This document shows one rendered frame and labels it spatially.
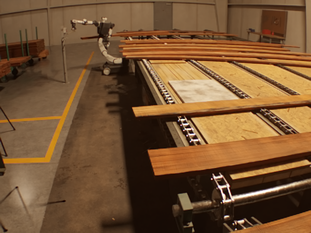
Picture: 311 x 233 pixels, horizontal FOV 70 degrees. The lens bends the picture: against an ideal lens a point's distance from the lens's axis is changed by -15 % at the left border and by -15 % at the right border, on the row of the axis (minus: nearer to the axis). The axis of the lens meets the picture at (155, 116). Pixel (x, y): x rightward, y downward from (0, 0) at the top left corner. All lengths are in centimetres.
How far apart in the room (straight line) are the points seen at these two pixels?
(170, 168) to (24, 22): 1404
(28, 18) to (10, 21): 112
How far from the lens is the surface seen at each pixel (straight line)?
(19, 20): 1487
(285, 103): 204
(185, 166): 108
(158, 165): 108
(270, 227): 80
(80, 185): 243
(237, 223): 89
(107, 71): 615
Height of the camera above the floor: 148
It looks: 23 degrees down
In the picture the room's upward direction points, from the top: straight up
